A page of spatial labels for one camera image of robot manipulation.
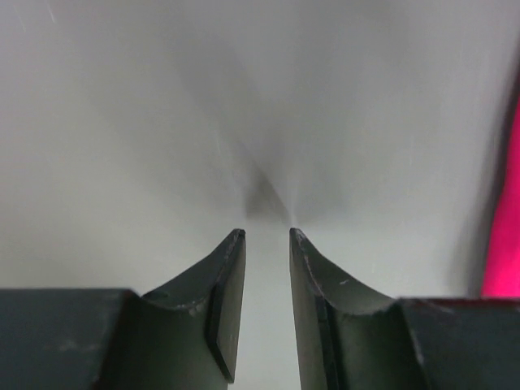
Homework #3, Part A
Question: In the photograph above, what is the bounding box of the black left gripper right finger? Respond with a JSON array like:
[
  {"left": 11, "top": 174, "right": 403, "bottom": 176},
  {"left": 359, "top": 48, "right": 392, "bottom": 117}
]
[{"left": 289, "top": 228, "right": 519, "bottom": 389}]

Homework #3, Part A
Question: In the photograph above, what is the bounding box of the red t-shirt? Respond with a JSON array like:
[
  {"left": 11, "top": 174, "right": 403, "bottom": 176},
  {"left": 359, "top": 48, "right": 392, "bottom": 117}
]
[{"left": 480, "top": 80, "right": 519, "bottom": 299}]

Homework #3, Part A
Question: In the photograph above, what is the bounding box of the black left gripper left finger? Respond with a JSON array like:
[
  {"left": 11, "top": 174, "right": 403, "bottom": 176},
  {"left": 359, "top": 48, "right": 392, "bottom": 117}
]
[{"left": 1, "top": 229, "right": 246, "bottom": 389}]

